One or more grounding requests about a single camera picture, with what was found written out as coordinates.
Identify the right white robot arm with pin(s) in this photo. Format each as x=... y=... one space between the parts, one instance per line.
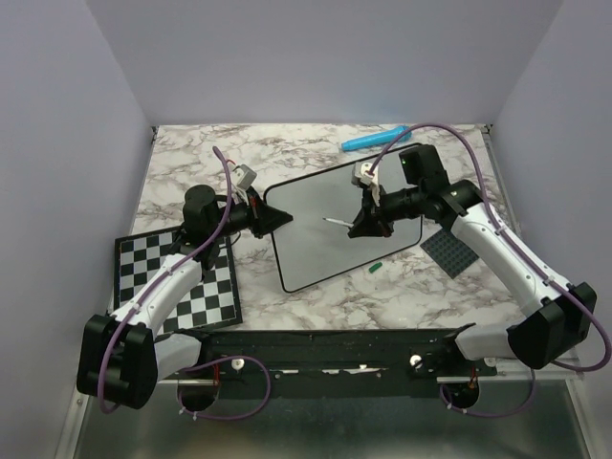
x=555 y=310

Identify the black white checkerboard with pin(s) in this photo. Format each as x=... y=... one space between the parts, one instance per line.
x=212 y=304

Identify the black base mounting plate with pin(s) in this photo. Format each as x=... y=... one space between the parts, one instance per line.
x=328 y=364

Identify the black framed whiteboard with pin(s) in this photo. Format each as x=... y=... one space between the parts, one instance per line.
x=310 y=249

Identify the green marker cap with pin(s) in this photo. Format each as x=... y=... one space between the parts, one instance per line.
x=375 y=267

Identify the aluminium extrusion rail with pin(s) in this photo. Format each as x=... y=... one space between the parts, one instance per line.
x=514 y=369

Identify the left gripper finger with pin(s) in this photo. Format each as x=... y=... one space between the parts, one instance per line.
x=264 y=212
x=269 y=220

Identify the blue toy microphone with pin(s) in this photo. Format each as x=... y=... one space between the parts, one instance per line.
x=376 y=139

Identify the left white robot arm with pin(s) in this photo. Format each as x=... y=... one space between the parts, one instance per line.
x=121 y=360

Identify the grey lego baseplate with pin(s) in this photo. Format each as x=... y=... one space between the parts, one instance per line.
x=450 y=254

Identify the green whiteboard marker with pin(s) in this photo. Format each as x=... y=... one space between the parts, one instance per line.
x=338 y=222

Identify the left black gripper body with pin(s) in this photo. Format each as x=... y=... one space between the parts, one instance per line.
x=240 y=218

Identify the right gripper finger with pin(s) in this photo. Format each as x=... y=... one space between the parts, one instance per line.
x=370 y=227
x=370 y=213

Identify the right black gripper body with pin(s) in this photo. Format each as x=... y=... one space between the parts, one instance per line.
x=401 y=205

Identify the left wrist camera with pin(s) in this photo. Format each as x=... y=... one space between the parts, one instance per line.
x=242 y=177

